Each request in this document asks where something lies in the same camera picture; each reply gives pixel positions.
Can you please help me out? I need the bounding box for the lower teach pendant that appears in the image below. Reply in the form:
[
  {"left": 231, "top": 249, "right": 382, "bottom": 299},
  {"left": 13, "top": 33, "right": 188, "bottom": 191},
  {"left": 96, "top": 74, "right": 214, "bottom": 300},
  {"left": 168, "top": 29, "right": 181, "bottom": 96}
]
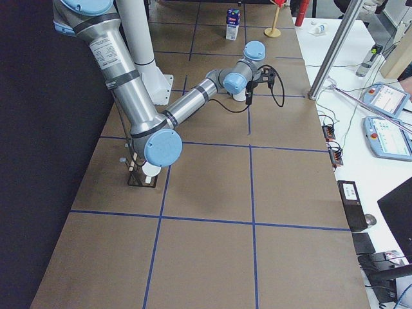
[{"left": 362, "top": 116, "right": 411, "bottom": 162}]

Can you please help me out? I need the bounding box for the wooden mug tree stand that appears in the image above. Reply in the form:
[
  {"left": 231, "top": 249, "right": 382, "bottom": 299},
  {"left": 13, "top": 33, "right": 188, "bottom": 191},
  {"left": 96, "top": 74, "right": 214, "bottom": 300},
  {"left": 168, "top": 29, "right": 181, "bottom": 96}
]
[{"left": 264, "top": 0, "right": 286, "bottom": 38}]

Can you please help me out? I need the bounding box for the white smiley face mug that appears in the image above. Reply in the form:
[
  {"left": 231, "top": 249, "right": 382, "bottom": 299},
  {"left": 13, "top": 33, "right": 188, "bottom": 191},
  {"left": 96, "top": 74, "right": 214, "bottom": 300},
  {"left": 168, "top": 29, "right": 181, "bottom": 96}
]
[{"left": 232, "top": 92, "right": 246, "bottom": 102}]

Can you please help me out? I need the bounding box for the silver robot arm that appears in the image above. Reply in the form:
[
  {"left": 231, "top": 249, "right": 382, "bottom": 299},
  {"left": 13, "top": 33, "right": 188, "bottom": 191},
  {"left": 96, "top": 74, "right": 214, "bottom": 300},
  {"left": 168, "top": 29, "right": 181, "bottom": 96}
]
[{"left": 53, "top": 1, "right": 266, "bottom": 167}]

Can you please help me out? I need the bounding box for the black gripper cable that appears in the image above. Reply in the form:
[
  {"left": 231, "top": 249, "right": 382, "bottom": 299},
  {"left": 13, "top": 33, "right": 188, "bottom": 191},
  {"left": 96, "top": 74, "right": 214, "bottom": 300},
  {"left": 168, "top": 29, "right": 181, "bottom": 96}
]
[{"left": 209, "top": 64, "right": 286, "bottom": 113}]

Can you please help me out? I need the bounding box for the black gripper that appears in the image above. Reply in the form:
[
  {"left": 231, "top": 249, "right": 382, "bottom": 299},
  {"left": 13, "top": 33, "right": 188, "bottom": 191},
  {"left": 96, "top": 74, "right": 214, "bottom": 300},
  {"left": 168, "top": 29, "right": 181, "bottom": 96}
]
[{"left": 245, "top": 78, "right": 259, "bottom": 104}]

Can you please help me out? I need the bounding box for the black box with label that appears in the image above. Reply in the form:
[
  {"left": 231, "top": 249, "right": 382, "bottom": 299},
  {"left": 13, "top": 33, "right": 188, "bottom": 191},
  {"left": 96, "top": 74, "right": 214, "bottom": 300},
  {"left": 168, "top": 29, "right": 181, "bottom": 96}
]
[{"left": 337, "top": 180, "right": 368, "bottom": 232}]

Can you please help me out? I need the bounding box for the red bottle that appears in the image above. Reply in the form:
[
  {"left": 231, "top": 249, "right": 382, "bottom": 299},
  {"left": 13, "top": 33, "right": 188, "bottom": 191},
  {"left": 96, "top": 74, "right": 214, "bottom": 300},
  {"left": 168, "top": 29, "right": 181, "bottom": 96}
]
[{"left": 295, "top": 0, "right": 310, "bottom": 27}]

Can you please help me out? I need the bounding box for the white ribbed HOME mug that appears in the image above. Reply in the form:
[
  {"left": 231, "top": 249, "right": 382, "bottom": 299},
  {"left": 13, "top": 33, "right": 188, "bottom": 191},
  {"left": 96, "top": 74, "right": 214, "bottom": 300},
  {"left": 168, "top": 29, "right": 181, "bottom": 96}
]
[{"left": 142, "top": 162, "right": 162, "bottom": 184}]

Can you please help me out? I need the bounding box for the upper teach pendant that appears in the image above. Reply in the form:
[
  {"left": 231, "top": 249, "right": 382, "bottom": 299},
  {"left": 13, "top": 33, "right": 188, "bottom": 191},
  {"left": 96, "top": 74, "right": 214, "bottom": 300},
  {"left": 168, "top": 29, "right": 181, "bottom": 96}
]
[{"left": 362, "top": 84, "right": 410, "bottom": 118}]

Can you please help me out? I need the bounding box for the clear water bottle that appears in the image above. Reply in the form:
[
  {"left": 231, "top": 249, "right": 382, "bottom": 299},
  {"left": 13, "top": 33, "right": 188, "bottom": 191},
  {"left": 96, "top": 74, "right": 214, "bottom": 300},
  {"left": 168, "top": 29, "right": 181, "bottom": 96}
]
[{"left": 355, "top": 44, "right": 383, "bottom": 77}]

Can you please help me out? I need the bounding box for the black monitor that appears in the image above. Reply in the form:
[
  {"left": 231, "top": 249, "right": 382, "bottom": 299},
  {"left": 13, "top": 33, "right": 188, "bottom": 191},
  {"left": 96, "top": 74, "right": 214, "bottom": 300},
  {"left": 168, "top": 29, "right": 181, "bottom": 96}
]
[{"left": 378, "top": 178, "right": 412, "bottom": 263}]

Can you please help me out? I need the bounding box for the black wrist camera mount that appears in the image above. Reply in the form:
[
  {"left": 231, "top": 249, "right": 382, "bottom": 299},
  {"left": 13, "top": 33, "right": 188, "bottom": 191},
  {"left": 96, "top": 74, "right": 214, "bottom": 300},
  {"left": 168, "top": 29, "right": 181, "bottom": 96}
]
[{"left": 258, "top": 65, "right": 276, "bottom": 89}]

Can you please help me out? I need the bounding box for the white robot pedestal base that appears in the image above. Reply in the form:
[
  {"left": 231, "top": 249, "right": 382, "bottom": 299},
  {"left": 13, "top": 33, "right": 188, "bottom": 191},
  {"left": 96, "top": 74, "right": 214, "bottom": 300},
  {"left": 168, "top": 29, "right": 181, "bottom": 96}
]
[{"left": 116, "top": 0, "right": 174, "bottom": 106}]

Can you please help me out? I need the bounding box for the aluminium frame post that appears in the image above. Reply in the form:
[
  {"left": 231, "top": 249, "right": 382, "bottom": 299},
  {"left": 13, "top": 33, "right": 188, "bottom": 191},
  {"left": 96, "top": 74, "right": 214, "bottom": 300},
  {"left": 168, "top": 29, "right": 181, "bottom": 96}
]
[{"left": 308, "top": 0, "right": 364, "bottom": 100}]

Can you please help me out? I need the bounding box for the black wire mug rack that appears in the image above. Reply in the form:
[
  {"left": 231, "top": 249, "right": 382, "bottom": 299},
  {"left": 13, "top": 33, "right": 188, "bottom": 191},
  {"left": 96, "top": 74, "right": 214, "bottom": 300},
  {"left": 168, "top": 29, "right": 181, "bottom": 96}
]
[{"left": 119, "top": 143, "right": 158, "bottom": 188}]

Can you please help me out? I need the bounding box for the blue white milk carton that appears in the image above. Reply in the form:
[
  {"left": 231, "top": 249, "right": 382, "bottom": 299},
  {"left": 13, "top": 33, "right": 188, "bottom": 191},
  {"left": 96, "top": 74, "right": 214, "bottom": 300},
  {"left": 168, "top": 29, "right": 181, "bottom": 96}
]
[{"left": 225, "top": 8, "right": 241, "bottom": 41}]

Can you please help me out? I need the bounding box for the lying plastic bottle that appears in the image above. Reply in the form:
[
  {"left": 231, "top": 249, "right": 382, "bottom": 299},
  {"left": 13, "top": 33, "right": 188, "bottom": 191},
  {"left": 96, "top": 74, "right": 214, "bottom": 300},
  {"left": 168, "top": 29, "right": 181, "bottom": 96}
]
[{"left": 308, "top": 23, "right": 328, "bottom": 36}]

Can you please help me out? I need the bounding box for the orange black connector board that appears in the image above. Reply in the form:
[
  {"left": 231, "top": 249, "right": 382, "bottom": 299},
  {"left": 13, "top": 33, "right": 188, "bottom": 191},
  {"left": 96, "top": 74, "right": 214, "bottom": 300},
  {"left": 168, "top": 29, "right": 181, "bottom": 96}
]
[{"left": 320, "top": 115, "right": 335, "bottom": 141}]

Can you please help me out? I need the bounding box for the teach pendant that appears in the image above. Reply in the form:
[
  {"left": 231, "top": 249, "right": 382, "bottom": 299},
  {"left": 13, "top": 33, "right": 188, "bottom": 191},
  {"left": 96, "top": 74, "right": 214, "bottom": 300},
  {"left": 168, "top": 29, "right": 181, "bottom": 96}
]
[
  {"left": 362, "top": 116, "right": 411, "bottom": 162},
  {"left": 362, "top": 84, "right": 410, "bottom": 118}
]

